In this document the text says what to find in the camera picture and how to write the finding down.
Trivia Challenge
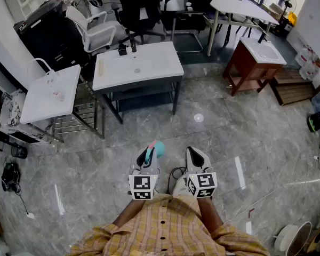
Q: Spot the white round appliance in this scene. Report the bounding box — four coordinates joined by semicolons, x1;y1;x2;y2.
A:
273;221;313;253

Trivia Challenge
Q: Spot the person's yellow plaid shirt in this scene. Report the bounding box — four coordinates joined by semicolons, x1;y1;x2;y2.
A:
69;193;270;256

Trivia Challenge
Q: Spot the black green helmet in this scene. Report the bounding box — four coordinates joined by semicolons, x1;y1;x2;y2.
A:
306;111;320;133

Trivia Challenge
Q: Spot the black cantilever chair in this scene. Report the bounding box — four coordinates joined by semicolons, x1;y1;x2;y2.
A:
162;0;225;53

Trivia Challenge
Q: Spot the wooden cabinet with white basin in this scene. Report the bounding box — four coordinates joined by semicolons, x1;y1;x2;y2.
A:
222;37;287;96

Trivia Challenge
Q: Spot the white curved faucet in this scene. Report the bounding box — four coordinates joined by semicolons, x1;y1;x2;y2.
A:
26;58;60;77

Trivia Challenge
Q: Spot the black standing fan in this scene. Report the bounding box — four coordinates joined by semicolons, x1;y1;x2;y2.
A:
276;0;297;36

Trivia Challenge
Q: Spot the black cable bundle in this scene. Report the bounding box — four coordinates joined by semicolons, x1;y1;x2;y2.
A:
1;161;22;193

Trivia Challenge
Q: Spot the wooden crate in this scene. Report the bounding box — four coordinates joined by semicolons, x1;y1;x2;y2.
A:
269;68;316;106

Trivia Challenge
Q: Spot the marble patterned panel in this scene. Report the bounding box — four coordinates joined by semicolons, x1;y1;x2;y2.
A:
0;89;54;145

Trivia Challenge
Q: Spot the white office chair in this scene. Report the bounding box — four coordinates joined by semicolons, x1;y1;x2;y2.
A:
66;5;126;55

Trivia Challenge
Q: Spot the yellow container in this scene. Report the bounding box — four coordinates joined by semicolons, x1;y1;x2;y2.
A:
287;11;298;26

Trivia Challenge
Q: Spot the white desk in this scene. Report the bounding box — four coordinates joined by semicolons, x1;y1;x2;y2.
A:
206;0;280;57

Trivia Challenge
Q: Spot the small white basin stand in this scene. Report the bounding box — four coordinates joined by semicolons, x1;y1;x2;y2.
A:
20;64;82;125

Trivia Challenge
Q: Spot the black mesh office chair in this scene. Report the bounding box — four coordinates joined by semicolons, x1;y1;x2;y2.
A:
111;0;166;44

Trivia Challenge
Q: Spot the pack of water bottles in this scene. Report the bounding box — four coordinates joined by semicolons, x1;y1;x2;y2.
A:
295;45;320;80

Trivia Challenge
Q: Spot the large black cabinet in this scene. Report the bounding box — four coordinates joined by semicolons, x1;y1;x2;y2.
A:
13;0;97;73

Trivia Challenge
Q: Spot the person's left forearm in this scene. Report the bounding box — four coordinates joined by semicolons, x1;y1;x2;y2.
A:
113;197;147;228

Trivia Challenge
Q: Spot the metal rack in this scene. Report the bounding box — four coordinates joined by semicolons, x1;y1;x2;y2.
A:
52;75;105;140

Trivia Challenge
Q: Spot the person's right forearm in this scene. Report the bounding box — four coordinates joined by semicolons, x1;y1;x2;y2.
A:
196;196;225;234

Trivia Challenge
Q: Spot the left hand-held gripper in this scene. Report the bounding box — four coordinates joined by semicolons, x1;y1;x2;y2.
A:
127;147;161;201

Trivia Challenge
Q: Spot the black mesh bin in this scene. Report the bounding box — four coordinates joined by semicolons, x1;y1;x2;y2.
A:
10;144;28;159

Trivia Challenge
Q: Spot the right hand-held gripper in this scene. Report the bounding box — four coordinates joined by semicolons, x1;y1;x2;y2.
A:
186;147;218;198

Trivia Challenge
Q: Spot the white basin table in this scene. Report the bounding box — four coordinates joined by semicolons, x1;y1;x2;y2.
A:
92;41;185;124

